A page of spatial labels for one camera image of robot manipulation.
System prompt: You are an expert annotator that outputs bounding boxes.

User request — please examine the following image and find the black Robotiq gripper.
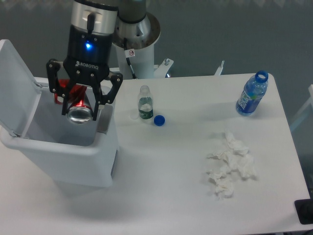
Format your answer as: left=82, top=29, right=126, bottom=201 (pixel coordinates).
left=46, top=25, right=123, bottom=121

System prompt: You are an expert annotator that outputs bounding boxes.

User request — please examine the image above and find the red soda can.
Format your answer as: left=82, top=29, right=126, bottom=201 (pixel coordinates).
left=67, top=85, right=93, bottom=124

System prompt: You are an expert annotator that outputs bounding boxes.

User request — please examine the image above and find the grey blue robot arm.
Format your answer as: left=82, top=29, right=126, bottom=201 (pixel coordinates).
left=46, top=0, right=123, bottom=124

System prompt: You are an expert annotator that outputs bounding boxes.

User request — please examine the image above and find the white trash can lid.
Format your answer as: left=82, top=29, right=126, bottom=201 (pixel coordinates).
left=0, top=40, right=52, bottom=140

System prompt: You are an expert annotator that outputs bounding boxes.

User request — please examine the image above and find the white trash can body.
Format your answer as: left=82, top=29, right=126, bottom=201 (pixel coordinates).
left=0, top=77, right=119, bottom=187

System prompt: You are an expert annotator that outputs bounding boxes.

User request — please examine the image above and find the clear green-label bottle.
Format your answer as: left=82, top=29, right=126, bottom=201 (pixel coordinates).
left=137, top=85, right=154, bottom=120

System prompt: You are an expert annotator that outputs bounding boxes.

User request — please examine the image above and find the blue bottle cap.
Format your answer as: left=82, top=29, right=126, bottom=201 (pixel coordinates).
left=154, top=115, right=165, bottom=126

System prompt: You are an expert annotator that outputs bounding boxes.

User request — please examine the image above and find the blue plastic bottle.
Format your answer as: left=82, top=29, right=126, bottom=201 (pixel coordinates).
left=236, top=70, right=268, bottom=116

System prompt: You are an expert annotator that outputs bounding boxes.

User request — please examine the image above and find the crumpled white tissue pile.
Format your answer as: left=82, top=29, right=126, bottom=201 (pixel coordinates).
left=207, top=130, right=257, bottom=199

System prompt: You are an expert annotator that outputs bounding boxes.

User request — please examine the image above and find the black device at edge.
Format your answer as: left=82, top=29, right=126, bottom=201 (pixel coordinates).
left=294, top=199, right=313, bottom=225

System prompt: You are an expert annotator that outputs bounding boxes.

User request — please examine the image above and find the white frame at right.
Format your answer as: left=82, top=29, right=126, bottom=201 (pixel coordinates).
left=289, top=85, right=313, bottom=132

